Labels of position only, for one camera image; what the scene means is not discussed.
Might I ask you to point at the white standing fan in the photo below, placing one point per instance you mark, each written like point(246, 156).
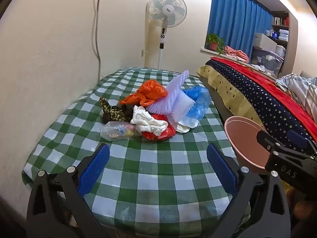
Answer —
point(166, 10)

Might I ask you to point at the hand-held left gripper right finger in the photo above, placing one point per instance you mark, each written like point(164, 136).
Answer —
point(221, 168)

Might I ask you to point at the blue curtain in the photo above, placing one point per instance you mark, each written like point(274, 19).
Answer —
point(235, 17)

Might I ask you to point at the clear plastic bag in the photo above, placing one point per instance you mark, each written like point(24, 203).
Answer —
point(116, 130)

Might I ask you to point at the white wall outlet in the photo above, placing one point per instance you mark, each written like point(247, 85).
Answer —
point(143, 53)

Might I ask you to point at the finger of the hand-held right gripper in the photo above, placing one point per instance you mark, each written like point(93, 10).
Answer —
point(298, 138)
point(268, 141)

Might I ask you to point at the red blanket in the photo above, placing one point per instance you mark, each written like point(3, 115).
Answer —
point(267, 84)

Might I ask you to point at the white pot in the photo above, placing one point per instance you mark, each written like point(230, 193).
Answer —
point(281, 50)

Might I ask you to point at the white paper bag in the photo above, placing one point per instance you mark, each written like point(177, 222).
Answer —
point(146, 120)

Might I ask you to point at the pink plastic bin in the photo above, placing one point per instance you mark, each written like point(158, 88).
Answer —
point(245, 148)

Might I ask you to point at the blue box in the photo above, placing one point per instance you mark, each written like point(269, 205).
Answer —
point(273, 34)

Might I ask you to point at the crumpled white paper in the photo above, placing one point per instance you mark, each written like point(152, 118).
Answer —
point(188, 125)

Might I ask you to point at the green checked tablecloth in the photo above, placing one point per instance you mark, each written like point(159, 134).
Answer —
point(158, 168)

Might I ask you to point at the red plastic bag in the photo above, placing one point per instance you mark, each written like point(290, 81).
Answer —
point(166, 132)

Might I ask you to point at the blue plastic bag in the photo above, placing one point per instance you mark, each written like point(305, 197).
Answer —
point(198, 101)

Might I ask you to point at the pink cloth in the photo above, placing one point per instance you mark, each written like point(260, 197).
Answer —
point(236, 52)

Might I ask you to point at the folded white towels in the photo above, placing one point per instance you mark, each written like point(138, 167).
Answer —
point(284, 34)

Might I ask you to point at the navy star-print blanket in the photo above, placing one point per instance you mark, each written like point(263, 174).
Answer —
point(247, 89)

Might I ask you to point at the person's right hand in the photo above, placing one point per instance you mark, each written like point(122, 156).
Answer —
point(301, 204)

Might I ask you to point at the row of books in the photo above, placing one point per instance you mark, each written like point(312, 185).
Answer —
point(281, 21)

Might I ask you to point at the orange plastic bag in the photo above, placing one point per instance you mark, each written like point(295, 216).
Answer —
point(148, 90)

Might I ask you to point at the wooden bookshelf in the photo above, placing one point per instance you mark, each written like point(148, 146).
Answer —
point(281, 27)

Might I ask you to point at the striped duvet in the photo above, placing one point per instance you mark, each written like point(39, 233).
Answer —
point(301, 86)

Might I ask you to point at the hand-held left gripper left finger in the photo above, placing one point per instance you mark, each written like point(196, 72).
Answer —
point(95, 166)

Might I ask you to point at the black packet with floral pattern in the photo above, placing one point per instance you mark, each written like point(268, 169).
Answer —
point(114, 112)

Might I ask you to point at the potted green plant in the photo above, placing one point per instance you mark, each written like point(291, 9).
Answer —
point(214, 41)

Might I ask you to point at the white box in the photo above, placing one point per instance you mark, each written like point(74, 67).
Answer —
point(265, 41)

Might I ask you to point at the clear storage box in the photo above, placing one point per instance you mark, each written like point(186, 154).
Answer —
point(266, 59)

